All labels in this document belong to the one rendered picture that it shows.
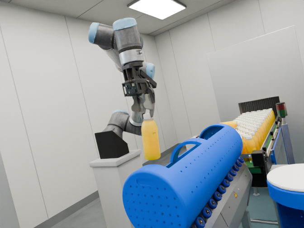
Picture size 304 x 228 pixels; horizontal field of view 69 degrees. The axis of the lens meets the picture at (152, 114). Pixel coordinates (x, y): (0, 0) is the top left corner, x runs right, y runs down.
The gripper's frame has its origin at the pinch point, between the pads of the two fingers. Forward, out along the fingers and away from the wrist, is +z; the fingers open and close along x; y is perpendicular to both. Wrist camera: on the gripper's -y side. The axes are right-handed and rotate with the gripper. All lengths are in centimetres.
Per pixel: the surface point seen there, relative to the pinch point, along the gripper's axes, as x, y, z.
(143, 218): -4.6, 10.6, 37.8
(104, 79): -283, -266, -69
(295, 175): 43, -33, 38
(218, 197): 12, -25, 46
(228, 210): 14, -30, 55
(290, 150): 37, -115, 53
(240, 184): 13, -58, 55
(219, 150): 12.8, -35.1, 26.7
